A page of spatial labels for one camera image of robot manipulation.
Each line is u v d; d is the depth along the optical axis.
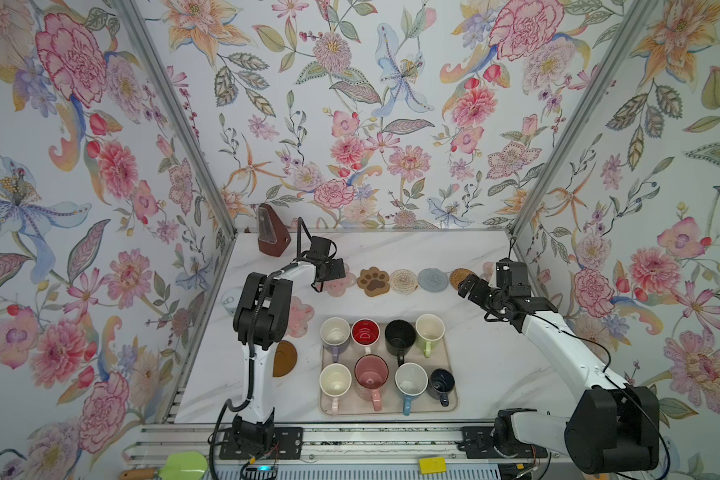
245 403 0.62
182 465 0.73
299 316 0.98
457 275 1.08
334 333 0.92
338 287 1.04
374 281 1.07
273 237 1.09
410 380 0.82
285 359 0.88
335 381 0.82
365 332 0.90
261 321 0.57
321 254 0.86
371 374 0.83
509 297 0.65
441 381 0.82
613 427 0.41
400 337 0.87
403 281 1.06
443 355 0.88
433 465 0.69
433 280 1.07
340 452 0.74
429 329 0.88
